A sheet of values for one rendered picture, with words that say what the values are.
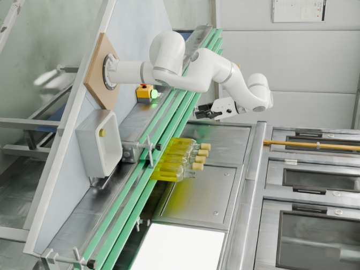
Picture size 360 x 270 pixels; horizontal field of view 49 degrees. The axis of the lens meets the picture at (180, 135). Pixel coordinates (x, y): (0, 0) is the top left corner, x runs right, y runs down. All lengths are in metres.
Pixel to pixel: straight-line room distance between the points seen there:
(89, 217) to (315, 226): 0.92
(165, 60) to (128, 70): 0.38
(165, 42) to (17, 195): 1.18
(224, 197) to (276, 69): 6.19
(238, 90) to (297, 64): 6.48
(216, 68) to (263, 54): 6.48
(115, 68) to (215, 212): 0.75
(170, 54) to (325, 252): 0.96
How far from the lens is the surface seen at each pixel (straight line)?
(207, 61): 1.29
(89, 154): 1.58
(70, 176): 1.55
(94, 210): 1.57
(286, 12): 7.52
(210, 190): 1.87
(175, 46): 1.32
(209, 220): 1.72
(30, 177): 2.26
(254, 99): 1.39
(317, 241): 1.73
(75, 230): 1.51
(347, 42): 7.73
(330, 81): 7.98
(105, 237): 1.48
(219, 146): 2.24
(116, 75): 1.69
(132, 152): 1.74
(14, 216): 2.03
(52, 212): 1.48
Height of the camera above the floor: 1.53
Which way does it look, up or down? 15 degrees down
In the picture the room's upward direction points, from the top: 94 degrees clockwise
